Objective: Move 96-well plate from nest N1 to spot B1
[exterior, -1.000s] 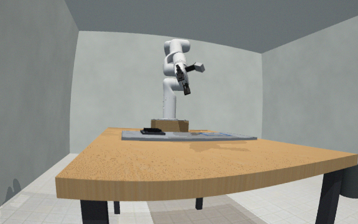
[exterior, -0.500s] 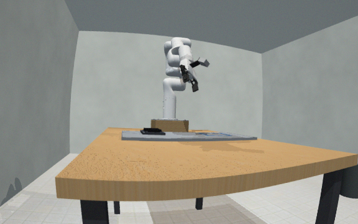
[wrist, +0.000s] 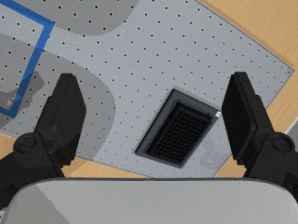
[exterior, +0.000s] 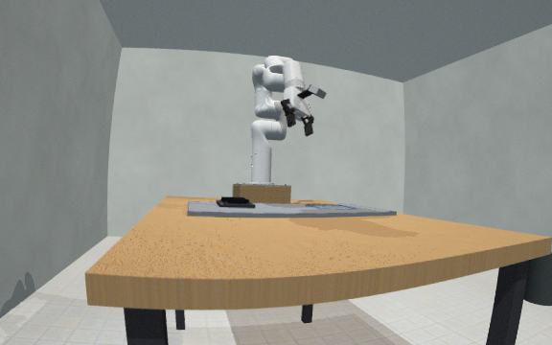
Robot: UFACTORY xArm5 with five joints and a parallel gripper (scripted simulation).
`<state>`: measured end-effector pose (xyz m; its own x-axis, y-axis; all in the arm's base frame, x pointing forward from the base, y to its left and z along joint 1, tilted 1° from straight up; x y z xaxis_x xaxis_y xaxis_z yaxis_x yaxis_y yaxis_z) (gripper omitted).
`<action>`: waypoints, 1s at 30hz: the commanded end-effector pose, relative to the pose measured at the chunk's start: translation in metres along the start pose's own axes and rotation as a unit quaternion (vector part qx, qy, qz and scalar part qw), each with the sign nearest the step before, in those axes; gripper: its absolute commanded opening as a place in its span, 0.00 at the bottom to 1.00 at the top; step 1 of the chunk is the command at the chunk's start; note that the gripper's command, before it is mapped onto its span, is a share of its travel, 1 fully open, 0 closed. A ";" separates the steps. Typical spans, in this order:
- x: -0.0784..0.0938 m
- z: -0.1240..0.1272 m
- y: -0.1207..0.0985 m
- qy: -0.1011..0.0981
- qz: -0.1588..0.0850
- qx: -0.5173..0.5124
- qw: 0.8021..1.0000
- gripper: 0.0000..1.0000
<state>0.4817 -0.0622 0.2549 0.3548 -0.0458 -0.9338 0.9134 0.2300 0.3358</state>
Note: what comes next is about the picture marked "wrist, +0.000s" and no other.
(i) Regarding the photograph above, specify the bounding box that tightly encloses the black well plate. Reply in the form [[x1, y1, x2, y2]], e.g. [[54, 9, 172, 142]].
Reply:
[[146, 102, 212, 165]]

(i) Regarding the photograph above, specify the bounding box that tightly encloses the grey perforated metal base plate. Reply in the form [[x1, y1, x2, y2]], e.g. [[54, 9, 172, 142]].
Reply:
[[0, 0, 295, 178]]

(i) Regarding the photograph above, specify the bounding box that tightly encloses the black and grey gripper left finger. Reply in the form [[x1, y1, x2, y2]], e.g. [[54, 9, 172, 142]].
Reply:
[[0, 73, 86, 211]]

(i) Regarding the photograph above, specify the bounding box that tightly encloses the blue taped rectangle outline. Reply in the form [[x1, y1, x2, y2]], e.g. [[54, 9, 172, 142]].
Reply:
[[0, 0, 55, 119]]

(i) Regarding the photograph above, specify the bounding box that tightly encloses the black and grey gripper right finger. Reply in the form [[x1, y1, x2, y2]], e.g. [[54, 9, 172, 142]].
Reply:
[[221, 72, 298, 203]]

